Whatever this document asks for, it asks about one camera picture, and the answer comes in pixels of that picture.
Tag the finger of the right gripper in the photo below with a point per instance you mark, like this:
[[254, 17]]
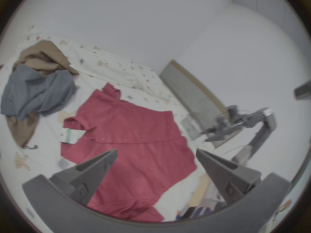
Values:
[[212, 131], [218, 138]]

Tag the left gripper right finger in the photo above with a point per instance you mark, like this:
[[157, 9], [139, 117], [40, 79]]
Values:
[[228, 176]]

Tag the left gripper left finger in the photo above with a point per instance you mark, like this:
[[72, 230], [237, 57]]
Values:
[[82, 176]]

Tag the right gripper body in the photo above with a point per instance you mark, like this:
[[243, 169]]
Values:
[[224, 129]]

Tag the red shirt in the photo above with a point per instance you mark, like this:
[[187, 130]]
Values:
[[133, 135]]

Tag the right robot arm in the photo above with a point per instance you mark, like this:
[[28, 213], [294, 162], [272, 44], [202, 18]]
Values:
[[263, 132]]

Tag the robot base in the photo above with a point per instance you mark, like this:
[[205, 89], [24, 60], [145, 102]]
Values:
[[198, 212]]

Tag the clear plastic box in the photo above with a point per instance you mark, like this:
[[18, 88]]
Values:
[[190, 127]]

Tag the bed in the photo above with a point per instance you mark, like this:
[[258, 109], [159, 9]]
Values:
[[60, 154]]

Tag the grey garment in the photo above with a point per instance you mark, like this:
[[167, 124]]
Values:
[[36, 93]]

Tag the white printed quilt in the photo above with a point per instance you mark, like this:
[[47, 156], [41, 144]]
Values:
[[109, 69]]

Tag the brown garment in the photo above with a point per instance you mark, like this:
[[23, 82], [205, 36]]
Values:
[[43, 54]]

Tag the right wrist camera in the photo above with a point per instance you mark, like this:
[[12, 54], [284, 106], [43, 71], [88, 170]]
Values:
[[232, 111]]

